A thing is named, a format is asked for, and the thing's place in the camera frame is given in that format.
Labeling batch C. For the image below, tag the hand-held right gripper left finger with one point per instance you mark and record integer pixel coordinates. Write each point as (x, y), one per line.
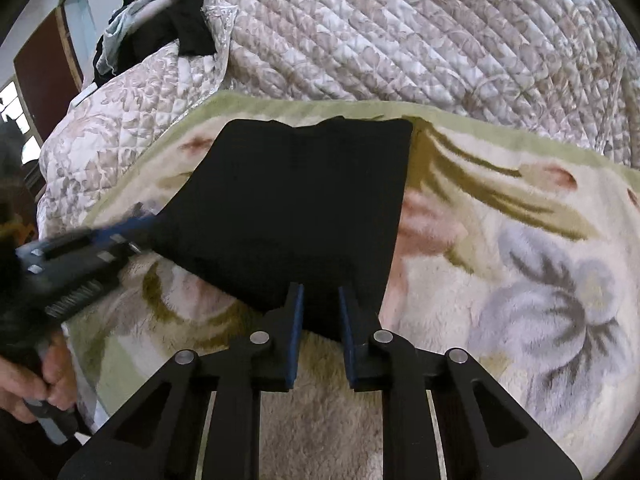
(296, 335)

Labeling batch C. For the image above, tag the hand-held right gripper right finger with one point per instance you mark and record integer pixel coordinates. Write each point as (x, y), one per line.
(347, 340)

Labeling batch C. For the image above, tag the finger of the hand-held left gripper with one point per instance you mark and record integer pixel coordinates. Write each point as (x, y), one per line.
(127, 230)

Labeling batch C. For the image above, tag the black pants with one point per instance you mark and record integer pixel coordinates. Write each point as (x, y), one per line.
(300, 200)

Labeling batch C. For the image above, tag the person's left hand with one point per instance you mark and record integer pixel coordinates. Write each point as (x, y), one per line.
(55, 380)

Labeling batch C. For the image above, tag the window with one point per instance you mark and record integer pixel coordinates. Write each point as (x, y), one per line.
(17, 120)

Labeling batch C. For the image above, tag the floral fleece blanket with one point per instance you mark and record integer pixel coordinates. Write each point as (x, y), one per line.
(500, 260)

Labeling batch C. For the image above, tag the brown wooden door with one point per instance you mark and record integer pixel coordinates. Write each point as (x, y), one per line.
(47, 75)

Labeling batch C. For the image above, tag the light blue cloth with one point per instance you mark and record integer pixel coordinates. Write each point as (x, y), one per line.
(120, 27)

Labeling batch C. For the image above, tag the black garment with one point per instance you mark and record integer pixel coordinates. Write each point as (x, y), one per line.
(190, 30)

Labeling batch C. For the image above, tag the quilted leaf-print bedspread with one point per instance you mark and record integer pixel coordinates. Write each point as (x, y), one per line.
(400, 35)

